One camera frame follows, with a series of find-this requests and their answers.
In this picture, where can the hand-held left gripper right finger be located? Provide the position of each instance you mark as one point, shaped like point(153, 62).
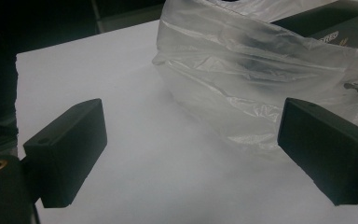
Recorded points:
point(329, 149)

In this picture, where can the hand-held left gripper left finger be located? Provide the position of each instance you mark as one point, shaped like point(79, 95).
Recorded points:
point(70, 146)

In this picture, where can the black box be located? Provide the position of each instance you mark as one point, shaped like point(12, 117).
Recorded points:
point(332, 25)

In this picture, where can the translucent white plastic bag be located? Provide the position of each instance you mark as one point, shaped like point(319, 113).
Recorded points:
point(239, 77)

